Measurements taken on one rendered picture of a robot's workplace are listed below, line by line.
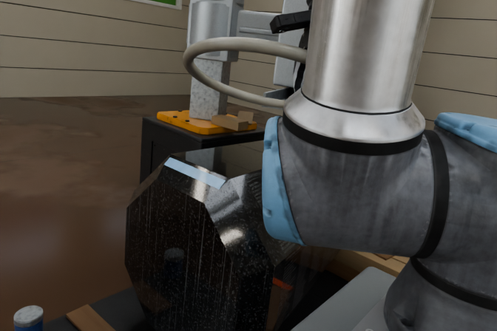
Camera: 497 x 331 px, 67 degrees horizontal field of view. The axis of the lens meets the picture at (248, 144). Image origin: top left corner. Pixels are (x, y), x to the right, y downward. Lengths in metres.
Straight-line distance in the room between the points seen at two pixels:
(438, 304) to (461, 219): 0.12
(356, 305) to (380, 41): 0.48
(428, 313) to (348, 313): 0.20
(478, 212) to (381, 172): 0.10
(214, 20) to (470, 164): 1.95
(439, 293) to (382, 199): 0.15
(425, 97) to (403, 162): 6.08
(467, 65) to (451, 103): 0.57
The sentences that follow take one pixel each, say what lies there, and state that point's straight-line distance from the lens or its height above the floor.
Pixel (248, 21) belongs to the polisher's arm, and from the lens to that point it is 2.30.
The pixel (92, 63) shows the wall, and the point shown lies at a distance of 7.90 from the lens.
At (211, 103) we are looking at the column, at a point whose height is 0.89.
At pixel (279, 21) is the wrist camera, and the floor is 1.31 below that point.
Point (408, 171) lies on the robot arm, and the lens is 0.41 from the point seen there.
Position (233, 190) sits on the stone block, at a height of 0.77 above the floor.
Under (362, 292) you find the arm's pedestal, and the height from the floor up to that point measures 0.85.
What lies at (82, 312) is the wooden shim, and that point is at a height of 0.03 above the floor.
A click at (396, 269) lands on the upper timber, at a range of 2.24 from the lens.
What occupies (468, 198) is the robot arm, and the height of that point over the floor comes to 1.13.
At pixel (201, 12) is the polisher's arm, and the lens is 2.29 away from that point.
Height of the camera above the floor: 1.24
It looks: 14 degrees down
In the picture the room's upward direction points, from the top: 7 degrees clockwise
